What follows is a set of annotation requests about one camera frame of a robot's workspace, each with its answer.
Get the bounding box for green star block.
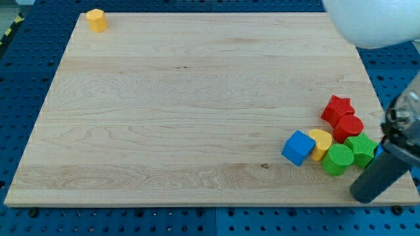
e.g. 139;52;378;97
344;132;379;168

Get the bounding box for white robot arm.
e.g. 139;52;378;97
322;0;419;49

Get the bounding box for red star block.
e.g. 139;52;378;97
321;95;355;127

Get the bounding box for wooden board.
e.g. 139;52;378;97
3;12;420;208

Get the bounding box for blue cube block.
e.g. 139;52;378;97
282;130;316;167

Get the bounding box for yellow heart block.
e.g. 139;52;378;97
308;129;333;161

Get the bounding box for green cylinder block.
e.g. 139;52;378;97
321;144;354;176

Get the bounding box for red cylinder block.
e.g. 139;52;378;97
333;115;364;144

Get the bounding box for yellow hexagon block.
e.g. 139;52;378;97
86;9;108;33

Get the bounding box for blue block behind tool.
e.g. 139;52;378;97
375;143;384;158

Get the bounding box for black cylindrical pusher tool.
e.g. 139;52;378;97
350;75;419;203

